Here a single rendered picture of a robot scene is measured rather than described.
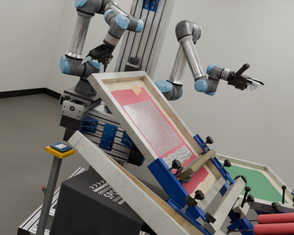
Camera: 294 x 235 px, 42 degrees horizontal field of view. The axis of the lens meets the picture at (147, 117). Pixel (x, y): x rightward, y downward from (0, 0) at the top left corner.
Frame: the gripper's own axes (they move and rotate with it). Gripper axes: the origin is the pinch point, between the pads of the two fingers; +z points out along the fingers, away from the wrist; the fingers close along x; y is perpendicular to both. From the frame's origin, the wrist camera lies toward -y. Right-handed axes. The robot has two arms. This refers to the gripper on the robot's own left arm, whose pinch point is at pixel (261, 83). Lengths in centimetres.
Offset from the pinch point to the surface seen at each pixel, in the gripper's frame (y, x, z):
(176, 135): 31, 52, -20
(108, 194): 62, 86, -33
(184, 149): 34, 54, -12
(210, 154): 31, 52, 1
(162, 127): 25, 61, -25
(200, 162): 29, 69, 5
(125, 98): 12, 77, -40
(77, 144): -8, 161, 8
